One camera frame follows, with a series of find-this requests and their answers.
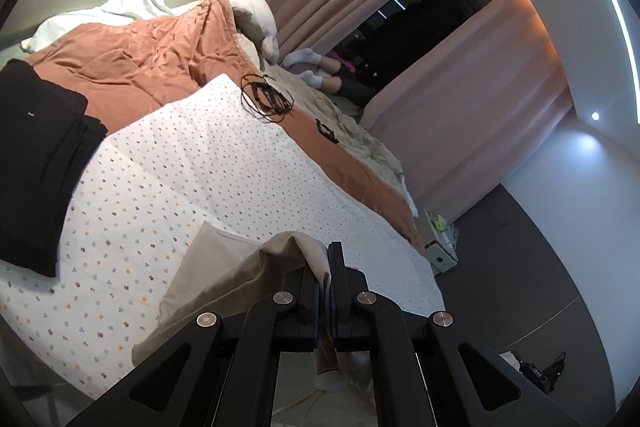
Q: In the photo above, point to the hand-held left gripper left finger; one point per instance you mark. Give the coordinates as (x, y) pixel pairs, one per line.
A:
(307, 307)

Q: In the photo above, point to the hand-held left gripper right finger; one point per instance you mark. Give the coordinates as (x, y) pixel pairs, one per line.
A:
(337, 302)

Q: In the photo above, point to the beige jacket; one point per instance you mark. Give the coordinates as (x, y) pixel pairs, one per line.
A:
(240, 277)

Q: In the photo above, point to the black folded clothes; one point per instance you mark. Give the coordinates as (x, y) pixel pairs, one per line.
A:
(40, 157)

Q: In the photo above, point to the white nightstand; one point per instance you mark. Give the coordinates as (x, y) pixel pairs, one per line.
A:
(437, 252)

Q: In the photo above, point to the green small item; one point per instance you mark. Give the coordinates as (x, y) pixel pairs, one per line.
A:
(440, 224)

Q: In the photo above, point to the clear plastic wrap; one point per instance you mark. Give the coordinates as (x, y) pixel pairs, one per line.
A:
(450, 236)

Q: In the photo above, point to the olive beige blanket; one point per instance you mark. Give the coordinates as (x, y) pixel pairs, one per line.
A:
(365, 147)

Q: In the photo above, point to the white dotted bed sheet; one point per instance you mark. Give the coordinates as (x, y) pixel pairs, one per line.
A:
(200, 177)

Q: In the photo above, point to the white crumpled cloth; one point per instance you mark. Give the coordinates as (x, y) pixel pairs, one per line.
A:
(511, 359)

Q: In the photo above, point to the black object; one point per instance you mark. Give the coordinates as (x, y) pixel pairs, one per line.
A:
(542, 374)

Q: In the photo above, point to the white plush toy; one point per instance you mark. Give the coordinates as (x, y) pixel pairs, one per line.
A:
(255, 12)

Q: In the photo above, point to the orange blanket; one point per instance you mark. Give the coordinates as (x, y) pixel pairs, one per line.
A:
(150, 52)

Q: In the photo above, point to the dark glass door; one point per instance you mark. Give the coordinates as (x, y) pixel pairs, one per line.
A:
(425, 7)

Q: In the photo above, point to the round ceiling spotlight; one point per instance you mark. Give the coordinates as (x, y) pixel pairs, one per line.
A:
(595, 116)

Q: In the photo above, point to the white pillow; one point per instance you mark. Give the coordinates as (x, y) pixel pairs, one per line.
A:
(115, 9)

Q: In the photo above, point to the ceiling strip light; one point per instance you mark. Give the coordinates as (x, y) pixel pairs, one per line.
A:
(617, 7)

